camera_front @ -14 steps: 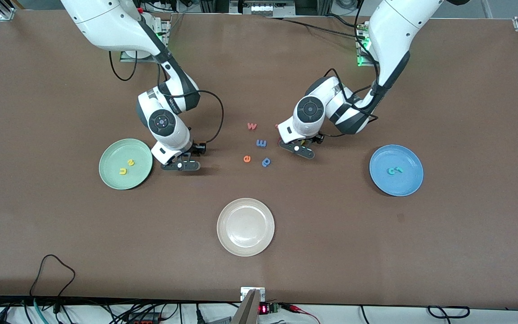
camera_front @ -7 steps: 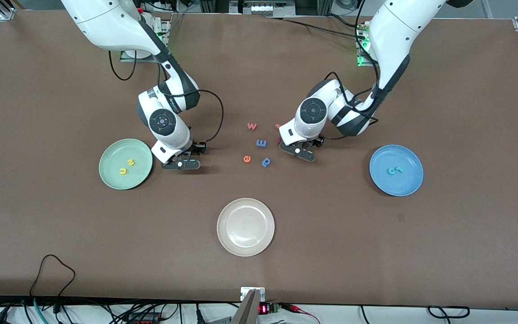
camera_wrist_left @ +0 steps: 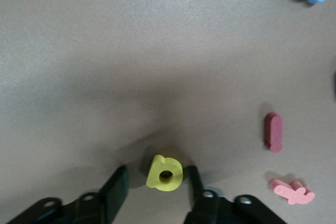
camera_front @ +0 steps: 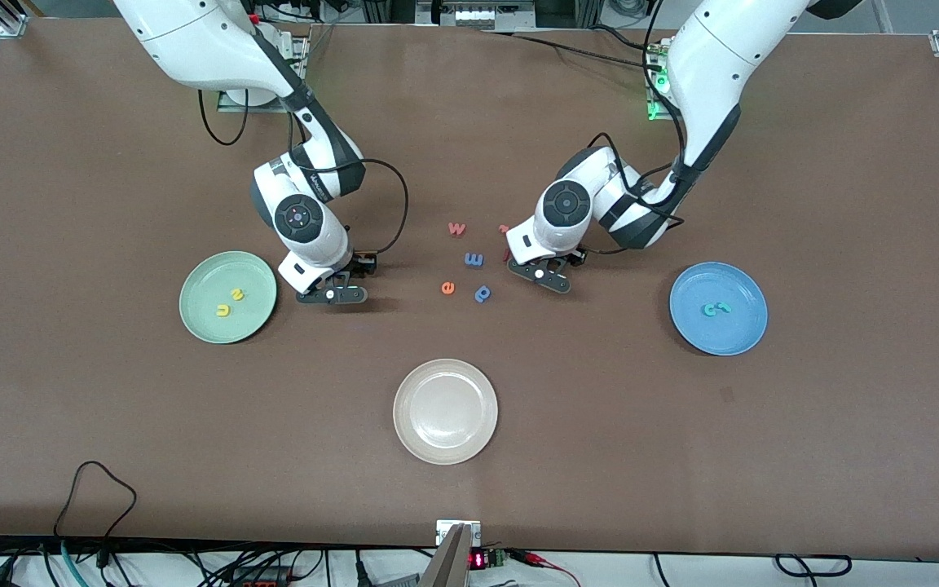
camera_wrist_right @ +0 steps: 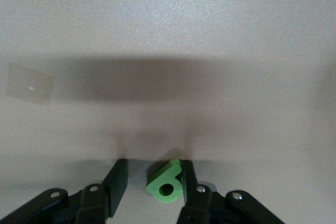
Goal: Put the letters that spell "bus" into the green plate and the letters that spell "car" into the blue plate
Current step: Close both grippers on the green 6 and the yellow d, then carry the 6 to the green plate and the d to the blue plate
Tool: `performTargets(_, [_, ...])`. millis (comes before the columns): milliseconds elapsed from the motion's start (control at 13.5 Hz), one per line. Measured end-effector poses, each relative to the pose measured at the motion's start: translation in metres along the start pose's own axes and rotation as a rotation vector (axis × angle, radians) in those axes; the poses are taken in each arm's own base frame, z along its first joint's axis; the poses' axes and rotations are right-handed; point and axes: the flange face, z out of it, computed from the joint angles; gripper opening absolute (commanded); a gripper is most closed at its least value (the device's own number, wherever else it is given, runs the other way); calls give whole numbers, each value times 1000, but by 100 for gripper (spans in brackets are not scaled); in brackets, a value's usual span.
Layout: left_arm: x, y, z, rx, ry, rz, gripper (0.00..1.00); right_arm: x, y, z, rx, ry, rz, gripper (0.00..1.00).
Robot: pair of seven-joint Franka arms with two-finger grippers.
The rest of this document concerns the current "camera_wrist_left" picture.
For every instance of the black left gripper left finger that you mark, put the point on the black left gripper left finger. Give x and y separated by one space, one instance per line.
113 197

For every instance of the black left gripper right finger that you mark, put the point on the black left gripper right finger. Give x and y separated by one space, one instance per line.
204 208

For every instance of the yellow foam letter a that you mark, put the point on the yellow foam letter a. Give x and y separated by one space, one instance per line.
155 176

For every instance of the pink foam letter f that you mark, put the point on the pink foam letter f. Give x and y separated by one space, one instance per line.
291 193

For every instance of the dark red foam letter l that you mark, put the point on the dark red foam letter l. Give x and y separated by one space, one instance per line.
275 132

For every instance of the blue foam letter m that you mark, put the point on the blue foam letter m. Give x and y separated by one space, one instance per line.
335 81

